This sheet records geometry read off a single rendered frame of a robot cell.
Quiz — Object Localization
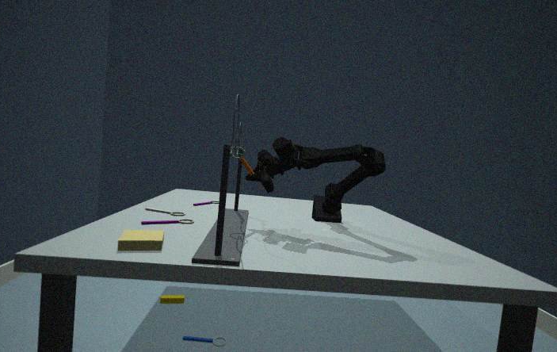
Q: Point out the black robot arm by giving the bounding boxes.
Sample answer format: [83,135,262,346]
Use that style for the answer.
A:
[258,137,386,216]

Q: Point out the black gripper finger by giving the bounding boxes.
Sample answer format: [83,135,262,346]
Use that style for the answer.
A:
[246,169,261,182]
[246,162,262,178]

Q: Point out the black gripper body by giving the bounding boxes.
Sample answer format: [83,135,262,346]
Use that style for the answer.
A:
[259,158,285,193]

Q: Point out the yellow rectangular block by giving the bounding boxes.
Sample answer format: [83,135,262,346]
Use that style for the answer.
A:
[160,295,185,304]
[118,230,164,251]

